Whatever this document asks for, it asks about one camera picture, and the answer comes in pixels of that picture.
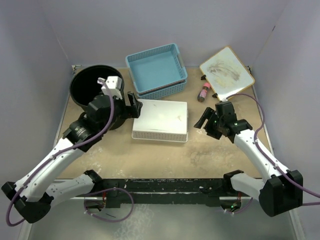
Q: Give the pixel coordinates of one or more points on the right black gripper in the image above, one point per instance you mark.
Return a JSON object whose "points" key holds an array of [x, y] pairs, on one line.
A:
{"points": [[206, 115]]}

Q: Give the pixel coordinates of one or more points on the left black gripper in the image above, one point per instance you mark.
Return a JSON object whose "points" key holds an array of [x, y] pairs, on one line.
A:
{"points": [[127, 113]]}

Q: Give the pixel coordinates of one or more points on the white perforated basket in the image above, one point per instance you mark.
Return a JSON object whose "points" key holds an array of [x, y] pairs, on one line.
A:
{"points": [[162, 120]]}

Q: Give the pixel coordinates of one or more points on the light blue top basket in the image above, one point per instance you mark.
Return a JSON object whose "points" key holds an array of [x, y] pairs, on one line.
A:
{"points": [[156, 68]]}

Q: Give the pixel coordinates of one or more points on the light blue basket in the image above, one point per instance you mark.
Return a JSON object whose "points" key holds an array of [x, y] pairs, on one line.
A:
{"points": [[156, 68], [164, 92]]}

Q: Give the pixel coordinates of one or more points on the light blue bottom basket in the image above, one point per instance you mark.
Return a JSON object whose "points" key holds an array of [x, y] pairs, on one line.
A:
{"points": [[164, 92]]}

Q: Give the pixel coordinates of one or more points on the large black ribbed bin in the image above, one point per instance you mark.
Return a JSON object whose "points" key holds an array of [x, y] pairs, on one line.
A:
{"points": [[84, 87]]}

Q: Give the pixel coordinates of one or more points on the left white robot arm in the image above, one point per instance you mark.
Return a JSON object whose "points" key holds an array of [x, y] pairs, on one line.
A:
{"points": [[33, 196]]}

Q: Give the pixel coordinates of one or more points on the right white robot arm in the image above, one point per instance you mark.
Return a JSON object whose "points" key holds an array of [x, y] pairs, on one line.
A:
{"points": [[279, 189]]}

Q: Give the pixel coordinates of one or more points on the small pink-capped bottle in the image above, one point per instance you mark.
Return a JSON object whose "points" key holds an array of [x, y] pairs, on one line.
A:
{"points": [[203, 93]]}

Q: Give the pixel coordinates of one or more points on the white board with wooden rim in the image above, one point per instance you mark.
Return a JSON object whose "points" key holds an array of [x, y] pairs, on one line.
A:
{"points": [[226, 74]]}

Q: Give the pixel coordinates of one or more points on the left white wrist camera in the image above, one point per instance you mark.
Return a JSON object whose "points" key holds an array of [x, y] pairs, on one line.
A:
{"points": [[111, 86]]}

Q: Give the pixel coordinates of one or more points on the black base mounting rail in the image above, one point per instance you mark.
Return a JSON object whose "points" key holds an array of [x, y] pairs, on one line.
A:
{"points": [[177, 191]]}

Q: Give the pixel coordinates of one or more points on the aluminium frame rail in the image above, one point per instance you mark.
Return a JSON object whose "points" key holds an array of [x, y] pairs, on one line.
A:
{"points": [[63, 222]]}

